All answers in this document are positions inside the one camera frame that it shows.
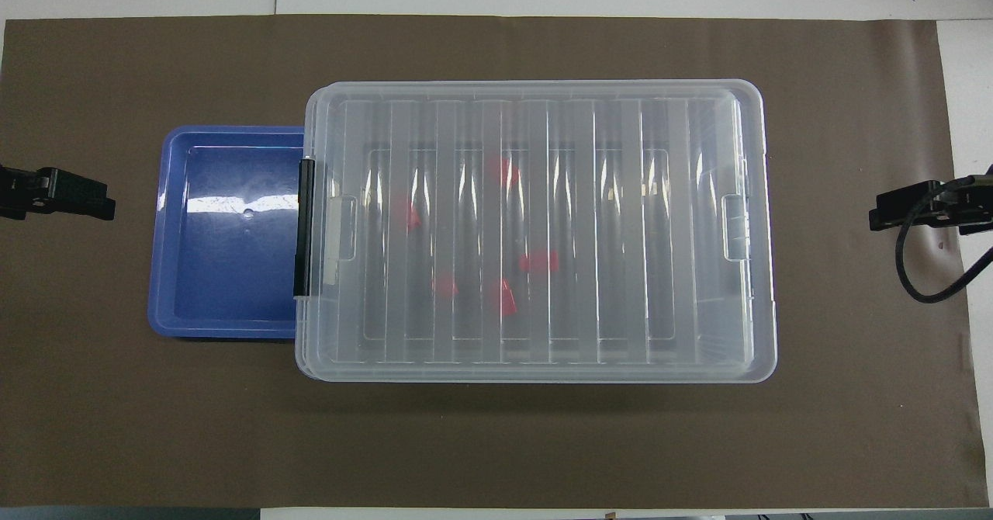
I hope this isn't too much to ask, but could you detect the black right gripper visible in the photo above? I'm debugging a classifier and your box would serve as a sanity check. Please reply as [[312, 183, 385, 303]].
[[868, 165, 993, 236]]

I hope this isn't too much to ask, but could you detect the clear plastic storage box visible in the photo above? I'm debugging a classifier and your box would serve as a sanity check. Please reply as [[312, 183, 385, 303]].
[[295, 84, 773, 382]]

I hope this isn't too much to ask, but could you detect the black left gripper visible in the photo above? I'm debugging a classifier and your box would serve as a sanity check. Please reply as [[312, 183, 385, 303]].
[[0, 163, 117, 222]]

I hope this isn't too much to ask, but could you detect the blue plastic tray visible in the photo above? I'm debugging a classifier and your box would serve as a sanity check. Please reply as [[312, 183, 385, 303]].
[[147, 124, 308, 341]]

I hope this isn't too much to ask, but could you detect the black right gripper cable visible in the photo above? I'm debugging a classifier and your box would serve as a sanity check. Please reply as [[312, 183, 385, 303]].
[[895, 177, 993, 304]]

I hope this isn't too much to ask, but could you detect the clear ribbed box lid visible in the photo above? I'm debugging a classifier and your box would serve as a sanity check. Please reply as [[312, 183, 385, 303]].
[[294, 79, 779, 384]]

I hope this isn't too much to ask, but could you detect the black box latch handle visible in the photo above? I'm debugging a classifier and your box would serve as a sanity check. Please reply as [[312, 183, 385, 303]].
[[292, 158, 317, 298]]

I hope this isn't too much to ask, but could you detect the brown paper table mat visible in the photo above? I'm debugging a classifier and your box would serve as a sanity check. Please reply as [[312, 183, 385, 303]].
[[0, 14, 990, 509]]

